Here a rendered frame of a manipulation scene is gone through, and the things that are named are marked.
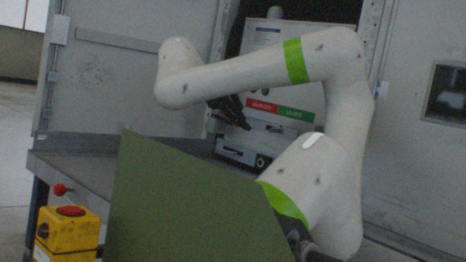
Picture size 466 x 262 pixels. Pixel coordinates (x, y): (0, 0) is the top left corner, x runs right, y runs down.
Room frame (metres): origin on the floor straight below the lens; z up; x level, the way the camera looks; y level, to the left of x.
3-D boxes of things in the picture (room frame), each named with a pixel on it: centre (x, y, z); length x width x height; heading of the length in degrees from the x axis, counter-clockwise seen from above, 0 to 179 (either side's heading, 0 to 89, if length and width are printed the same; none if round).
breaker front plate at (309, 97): (1.73, -0.15, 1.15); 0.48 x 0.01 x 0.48; 44
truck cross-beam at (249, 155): (1.74, -0.16, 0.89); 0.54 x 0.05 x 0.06; 44
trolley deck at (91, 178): (1.46, 0.12, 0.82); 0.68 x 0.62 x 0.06; 134
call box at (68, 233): (0.82, 0.24, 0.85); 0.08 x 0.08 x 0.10; 44
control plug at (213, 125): (1.83, 0.05, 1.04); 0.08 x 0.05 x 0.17; 134
